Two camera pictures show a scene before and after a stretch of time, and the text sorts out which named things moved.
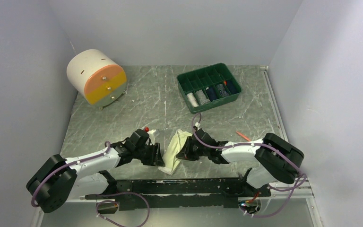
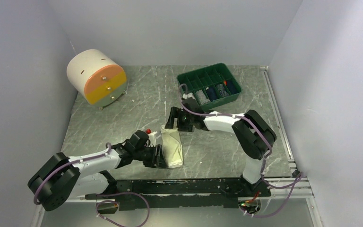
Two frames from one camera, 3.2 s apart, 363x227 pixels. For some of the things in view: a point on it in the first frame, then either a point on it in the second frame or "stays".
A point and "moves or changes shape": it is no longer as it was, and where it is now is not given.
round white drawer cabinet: x=97 y=75 stays
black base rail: x=182 y=194 stays
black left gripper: x=155 y=158 stays
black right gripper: x=184 y=154 → x=176 y=112
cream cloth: x=171 y=161 moves or changes shape
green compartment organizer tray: x=200 y=79 stays
